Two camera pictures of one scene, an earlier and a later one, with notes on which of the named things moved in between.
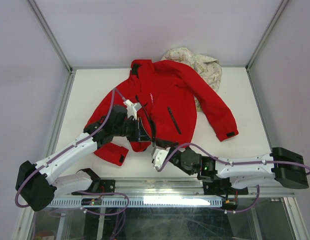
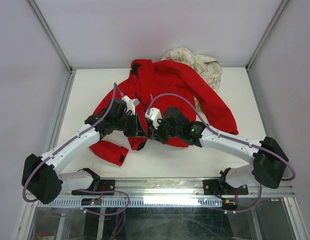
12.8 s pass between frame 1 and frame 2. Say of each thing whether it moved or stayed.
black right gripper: moved
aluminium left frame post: stayed
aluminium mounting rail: stayed
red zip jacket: stayed
